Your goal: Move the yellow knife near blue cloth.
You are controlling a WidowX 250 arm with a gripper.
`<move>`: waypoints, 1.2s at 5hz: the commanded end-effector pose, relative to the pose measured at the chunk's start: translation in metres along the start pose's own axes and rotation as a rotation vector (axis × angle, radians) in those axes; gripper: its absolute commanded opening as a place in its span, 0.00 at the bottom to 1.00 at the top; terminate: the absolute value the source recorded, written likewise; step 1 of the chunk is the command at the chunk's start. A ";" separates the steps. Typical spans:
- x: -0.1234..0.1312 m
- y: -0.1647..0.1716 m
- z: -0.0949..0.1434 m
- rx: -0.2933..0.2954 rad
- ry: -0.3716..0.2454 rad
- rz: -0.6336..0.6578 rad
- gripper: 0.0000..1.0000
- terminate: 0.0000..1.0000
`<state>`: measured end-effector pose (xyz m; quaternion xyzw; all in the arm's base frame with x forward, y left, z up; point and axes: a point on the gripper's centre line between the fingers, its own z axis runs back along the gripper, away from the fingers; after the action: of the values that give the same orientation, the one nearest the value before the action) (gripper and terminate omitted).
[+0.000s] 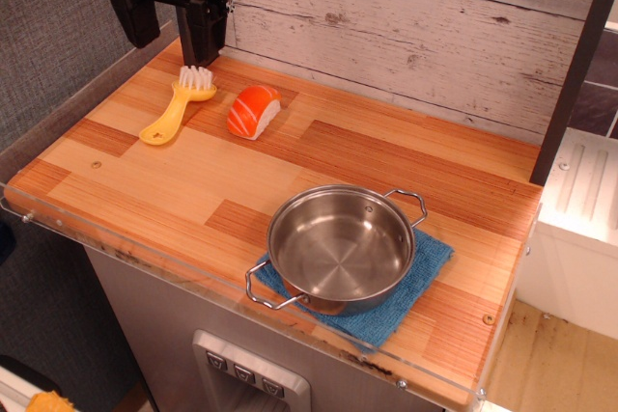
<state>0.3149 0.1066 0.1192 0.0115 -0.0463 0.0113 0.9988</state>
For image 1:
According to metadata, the yellow toy brush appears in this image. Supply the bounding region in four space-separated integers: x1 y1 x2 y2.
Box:
139 66 217 146

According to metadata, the yellow object bottom left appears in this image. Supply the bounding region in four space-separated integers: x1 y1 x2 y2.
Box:
25 391 75 412

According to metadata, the silver button panel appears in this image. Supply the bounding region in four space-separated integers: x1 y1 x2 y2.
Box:
192 330 312 411

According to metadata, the stainless steel pot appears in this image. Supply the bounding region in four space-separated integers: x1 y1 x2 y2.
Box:
245 184 428 316

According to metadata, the blue cloth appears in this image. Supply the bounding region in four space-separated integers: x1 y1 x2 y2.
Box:
253 228 456 354

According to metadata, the clear acrylic guard rail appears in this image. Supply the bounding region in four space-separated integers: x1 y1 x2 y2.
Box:
5 171 542 410

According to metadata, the white toy sink unit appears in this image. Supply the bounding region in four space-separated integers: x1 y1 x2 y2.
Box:
516 129 617 338

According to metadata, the toy salmon sushi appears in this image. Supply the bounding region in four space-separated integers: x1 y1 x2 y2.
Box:
226 85 282 141

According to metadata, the dark right post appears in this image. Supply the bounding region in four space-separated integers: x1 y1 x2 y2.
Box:
529 0 614 186

